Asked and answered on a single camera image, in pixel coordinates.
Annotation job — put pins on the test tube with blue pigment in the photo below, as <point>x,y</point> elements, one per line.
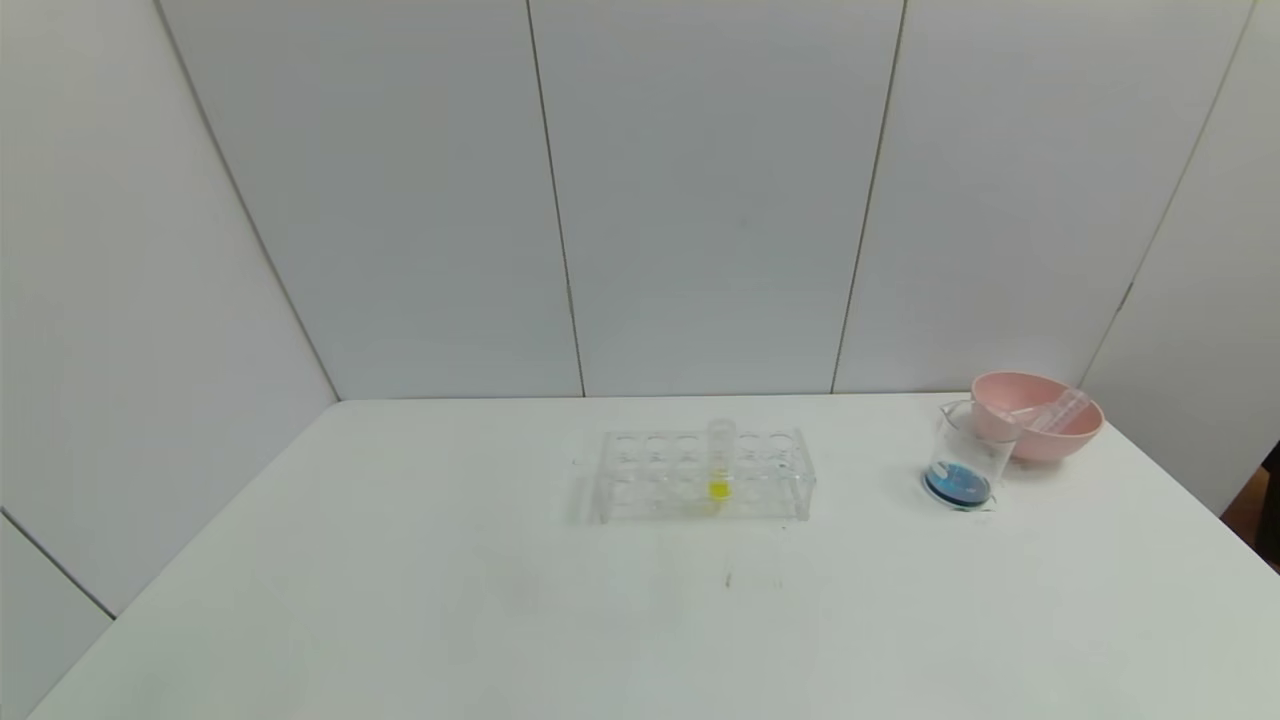
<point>1060,408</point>

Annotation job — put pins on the clear glass beaker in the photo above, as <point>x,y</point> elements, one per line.
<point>962,480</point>

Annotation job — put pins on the clear plastic test tube rack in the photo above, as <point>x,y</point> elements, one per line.
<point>655,465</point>

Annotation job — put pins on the test tube with red pigment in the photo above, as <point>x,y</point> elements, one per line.
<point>1022,414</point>

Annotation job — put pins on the test tube with yellow pigment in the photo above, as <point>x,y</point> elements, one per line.
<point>719,485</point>

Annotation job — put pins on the pink bowl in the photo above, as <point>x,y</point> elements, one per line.
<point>1060,440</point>

